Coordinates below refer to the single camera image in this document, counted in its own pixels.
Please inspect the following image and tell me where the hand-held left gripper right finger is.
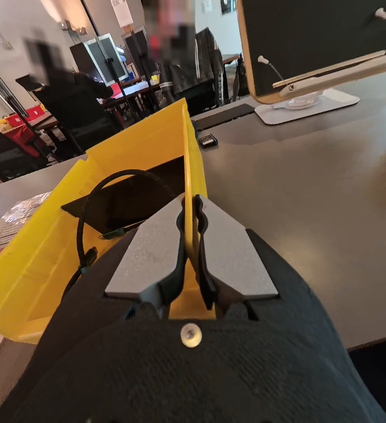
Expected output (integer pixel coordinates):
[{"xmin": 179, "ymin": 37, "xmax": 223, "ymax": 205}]
[{"xmin": 196, "ymin": 194, "xmax": 279, "ymax": 311}]

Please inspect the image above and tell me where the black table cable cover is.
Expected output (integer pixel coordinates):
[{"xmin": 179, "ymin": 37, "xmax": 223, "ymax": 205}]
[{"xmin": 193, "ymin": 103, "xmax": 255, "ymax": 130}]

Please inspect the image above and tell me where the printed paper sheet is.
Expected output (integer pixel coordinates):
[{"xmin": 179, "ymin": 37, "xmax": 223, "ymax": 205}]
[{"xmin": 0, "ymin": 192, "xmax": 53, "ymax": 275}]

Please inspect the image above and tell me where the black wooden-rimmed board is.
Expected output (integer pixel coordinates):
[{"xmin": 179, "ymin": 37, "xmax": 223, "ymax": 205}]
[{"xmin": 236, "ymin": 0, "xmax": 386, "ymax": 104}]

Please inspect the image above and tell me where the black striped jacket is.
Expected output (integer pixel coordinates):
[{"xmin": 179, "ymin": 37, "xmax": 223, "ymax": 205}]
[{"xmin": 160, "ymin": 28, "xmax": 226, "ymax": 116}]

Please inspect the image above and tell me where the black bin divider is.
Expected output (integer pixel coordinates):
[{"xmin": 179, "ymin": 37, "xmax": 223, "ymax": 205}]
[{"xmin": 61, "ymin": 155, "xmax": 187, "ymax": 235}]

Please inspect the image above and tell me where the framed panel on tripod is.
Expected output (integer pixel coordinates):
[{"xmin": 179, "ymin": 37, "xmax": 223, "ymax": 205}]
[
  {"xmin": 70, "ymin": 33, "xmax": 128, "ymax": 87},
  {"xmin": 122, "ymin": 26, "xmax": 160, "ymax": 78}
]

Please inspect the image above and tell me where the yellow plastic bin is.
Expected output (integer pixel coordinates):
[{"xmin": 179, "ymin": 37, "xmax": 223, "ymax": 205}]
[{"xmin": 0, "ymin": 97, "xmax": 217, "ymax": 345}]

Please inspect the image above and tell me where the black braided hdmi cable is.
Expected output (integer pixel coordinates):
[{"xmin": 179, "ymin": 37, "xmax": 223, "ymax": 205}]
[{"xmin": 61, "ymin": 169, "xmax": 180, "ymax": 303}]

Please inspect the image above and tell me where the red plastic bin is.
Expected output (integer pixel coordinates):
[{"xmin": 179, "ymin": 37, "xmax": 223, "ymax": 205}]
[{"xmin": 6, "ymin": 106, "xmax": 45, "ymax": 128}]

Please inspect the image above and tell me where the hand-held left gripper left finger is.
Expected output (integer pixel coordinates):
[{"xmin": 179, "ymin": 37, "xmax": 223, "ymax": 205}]
[{"xmin": 105, "ymin": 193, "xmax": 187, "ymax": 318}]

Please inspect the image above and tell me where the black office chair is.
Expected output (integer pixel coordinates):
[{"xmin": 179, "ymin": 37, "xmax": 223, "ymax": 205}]
[{"xmin": 0, "ymin": 121, "xmax": 50, "ymax": 182}]

